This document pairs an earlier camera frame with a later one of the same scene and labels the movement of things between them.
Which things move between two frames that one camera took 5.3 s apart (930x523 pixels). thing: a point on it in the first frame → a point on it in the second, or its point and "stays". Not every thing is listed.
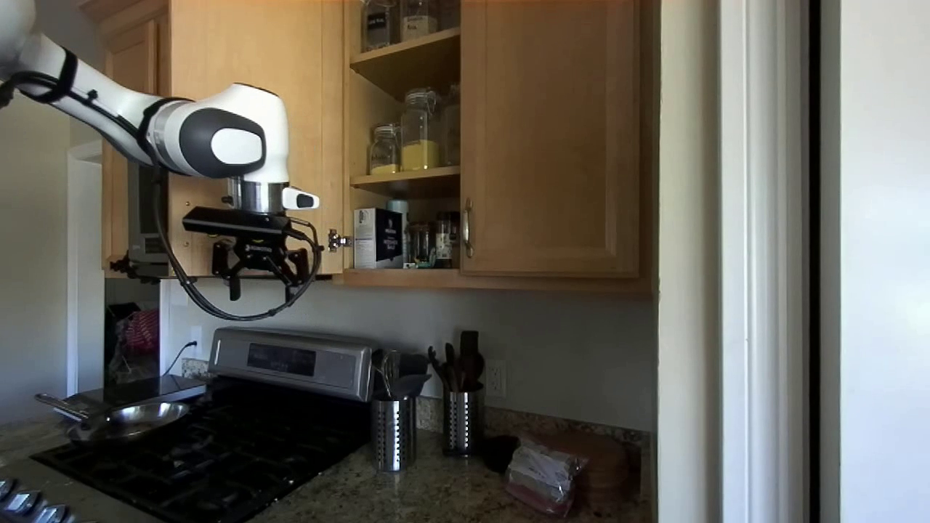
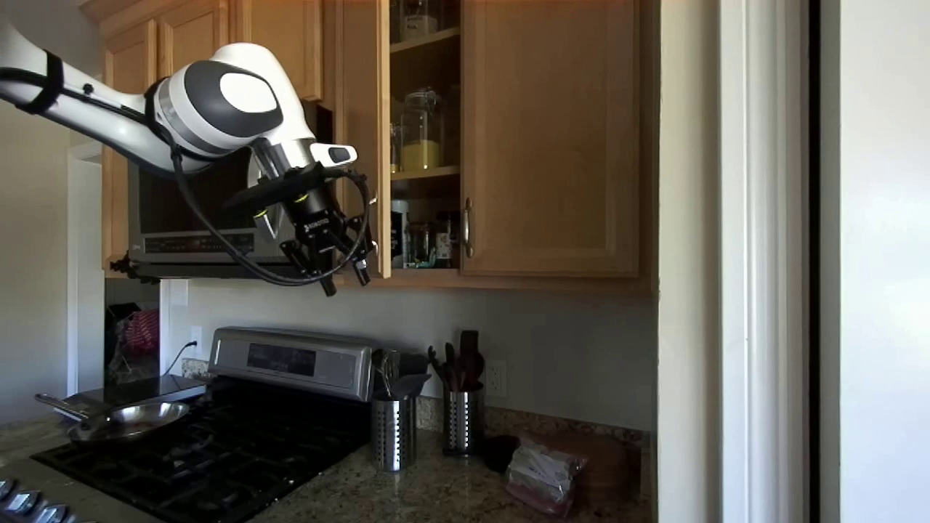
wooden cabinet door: [294, 48] → [366, 104]
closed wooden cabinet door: [552, 139] stays
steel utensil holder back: [460, 420] stays
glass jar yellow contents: [419, 149] stays
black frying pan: [120, 420] stays
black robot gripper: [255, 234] → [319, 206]
